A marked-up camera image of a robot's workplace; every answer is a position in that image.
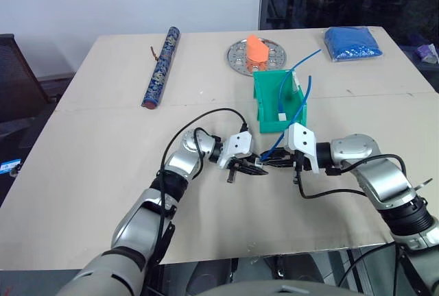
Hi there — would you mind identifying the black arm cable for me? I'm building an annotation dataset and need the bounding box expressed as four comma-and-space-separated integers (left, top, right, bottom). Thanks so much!
150, 108, 249, 276
292, 153, 407, 200

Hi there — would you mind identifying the purple packet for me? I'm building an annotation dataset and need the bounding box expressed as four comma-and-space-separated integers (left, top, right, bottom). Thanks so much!
416, 43, 439, 66

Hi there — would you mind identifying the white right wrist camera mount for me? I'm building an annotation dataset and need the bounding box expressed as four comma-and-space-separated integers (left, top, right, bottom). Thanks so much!
285, 123, 322, 174

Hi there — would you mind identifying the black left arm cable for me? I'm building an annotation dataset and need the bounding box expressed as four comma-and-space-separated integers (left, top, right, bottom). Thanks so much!
150, 108, 249, 276

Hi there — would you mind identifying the grey robot torso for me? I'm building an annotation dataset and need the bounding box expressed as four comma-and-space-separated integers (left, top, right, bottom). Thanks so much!
194, 277, 348, 296

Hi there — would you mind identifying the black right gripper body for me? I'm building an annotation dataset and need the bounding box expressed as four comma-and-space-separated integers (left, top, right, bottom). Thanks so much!
282, 147, 305, 184

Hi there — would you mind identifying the round perforated metal plate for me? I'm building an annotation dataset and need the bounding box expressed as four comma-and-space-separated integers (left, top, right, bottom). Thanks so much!
226, 36, 285, 78

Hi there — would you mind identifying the blue cable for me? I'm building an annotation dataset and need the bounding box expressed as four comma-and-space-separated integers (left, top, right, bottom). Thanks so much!
260, 75, 313, 160
276, 49, 322, 116

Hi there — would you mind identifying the orange plastic object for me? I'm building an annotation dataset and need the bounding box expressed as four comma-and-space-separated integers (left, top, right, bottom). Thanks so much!
246, 34, 270, 73

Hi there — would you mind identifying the black cable under table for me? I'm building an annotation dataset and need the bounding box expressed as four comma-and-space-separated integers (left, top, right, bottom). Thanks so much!
337, 242, 410, 296

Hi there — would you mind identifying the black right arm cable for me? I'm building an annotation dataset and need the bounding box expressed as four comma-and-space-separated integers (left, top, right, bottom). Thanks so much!
292, 153, 407, 200

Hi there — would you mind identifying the blue patterned scroll tube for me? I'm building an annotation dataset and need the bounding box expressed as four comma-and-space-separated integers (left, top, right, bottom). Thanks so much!
141, 26, 182, 110

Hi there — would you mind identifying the blue bag in clear plastic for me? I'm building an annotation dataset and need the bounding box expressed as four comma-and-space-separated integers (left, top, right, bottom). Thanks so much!
323, 26, 384, 63

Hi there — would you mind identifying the black chair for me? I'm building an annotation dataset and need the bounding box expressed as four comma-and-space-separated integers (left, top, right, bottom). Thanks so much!
0, 33, 49, 124

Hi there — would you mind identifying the blue label card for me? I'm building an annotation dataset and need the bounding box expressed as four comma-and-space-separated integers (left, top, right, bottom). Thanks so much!
0, 160, 22, 174

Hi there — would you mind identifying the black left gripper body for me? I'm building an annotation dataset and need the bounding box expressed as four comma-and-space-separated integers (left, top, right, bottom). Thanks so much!
224, 153, 257, 184

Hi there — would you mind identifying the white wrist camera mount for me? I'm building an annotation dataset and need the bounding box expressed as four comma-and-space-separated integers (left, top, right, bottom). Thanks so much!
285, 123, 322, 174
216, 131, 255, 171

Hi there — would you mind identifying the green plastic bin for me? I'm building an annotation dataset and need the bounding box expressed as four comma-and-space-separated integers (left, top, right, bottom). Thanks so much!
252, 68, 307, 134

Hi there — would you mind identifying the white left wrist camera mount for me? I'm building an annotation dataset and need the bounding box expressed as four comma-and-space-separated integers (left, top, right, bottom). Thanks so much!
216, 131, 255, 171

